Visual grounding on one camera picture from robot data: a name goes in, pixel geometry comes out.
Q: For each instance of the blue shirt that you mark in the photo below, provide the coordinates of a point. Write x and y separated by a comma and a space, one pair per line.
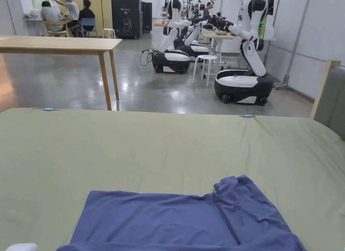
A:
172, 221

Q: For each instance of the group of people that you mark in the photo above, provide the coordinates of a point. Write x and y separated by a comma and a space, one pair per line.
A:
67, 13

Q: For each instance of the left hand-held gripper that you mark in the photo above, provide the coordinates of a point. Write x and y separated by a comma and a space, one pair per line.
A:
23, 247

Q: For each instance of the bed with pale green sheet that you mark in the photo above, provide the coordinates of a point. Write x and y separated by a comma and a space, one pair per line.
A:
161, 148

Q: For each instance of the blue sheet clip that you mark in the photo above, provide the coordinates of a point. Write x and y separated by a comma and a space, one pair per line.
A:
48, 109
249, 116

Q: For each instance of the black cabinet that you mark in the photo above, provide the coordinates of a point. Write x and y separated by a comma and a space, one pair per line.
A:
126, 17

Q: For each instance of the white desk with clutter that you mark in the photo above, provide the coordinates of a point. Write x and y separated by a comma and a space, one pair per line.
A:
218, 43

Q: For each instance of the padded grey headboard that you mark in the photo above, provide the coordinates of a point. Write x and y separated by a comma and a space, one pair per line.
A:
333, 97

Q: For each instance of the white and black wheeled robot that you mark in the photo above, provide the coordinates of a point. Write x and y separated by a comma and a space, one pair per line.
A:
248, 54
172, 40
195, 37

